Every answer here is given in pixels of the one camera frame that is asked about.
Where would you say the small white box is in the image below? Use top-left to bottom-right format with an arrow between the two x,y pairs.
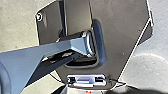
66,73 -> 110,89

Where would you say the grey robot torso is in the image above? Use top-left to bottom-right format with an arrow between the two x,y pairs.
0,30 -> 98,94

